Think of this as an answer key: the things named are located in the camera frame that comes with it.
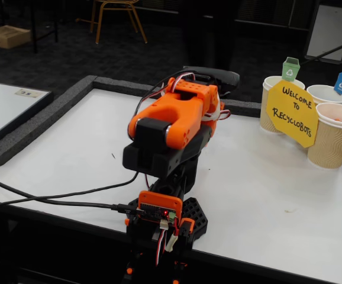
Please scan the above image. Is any green recycling bin tag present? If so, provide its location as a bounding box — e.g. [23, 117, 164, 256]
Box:
[282, 56, 301, 81]

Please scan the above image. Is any orange controller board mount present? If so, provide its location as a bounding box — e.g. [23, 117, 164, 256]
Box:
[137, 191, 183, 222]

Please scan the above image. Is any black metal table leg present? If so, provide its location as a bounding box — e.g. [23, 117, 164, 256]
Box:
[28, 0, 59, 54]

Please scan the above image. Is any long grey foam border strip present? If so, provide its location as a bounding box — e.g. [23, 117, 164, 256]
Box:
[0, 75, 98, 166]
[93, 76, 167, 97]

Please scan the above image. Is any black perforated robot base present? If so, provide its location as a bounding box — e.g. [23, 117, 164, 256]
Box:
[125, 177, 209, 284]

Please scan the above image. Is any white red servo wire bundle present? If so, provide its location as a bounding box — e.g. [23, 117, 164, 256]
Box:
[154, 220, 180, 267]

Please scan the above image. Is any short grey foam border strip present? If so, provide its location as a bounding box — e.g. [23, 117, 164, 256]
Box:
[223, 99, 261, 118]

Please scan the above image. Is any ribbed beige paper cup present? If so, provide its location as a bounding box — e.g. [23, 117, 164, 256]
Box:
[307, 102, 342, 169]
[259, 75, 306, 134]
[306, 85, 342, 105]

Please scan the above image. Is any thick black USB cable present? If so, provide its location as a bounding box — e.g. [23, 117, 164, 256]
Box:
[0, 170, 139, 215]

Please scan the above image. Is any white tape wrap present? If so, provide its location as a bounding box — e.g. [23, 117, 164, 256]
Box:
[204, 103, 224, 122]

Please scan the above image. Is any black framed whiteboard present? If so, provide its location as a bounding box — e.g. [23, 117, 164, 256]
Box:
[0, 79, 54, 146]

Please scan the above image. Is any black slanted stand rod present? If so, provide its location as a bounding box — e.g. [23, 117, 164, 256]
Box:
[301, 43, 342, 65]

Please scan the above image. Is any yellow welcome sign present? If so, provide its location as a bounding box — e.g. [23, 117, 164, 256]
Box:
[265, 80, 320, 148]

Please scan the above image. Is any white framed panel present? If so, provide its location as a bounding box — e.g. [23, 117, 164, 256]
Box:
[304, 2, 342, 64]

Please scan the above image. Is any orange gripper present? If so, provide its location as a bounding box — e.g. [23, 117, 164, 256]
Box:
[202, 99, 226, 148]

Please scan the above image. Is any brown cardboard box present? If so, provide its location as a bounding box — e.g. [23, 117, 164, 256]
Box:
[0, 25, 32, 50]

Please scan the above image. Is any yellow metal legged chair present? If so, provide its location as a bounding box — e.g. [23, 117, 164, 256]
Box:
[75, 0, 148, 44]

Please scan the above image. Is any small paper label sticker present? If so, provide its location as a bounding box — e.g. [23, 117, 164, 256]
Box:
[15, 88, 43, 98]

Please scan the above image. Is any thin black camera cable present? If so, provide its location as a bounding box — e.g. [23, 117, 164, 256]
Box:
[0, 70, 189, 211]

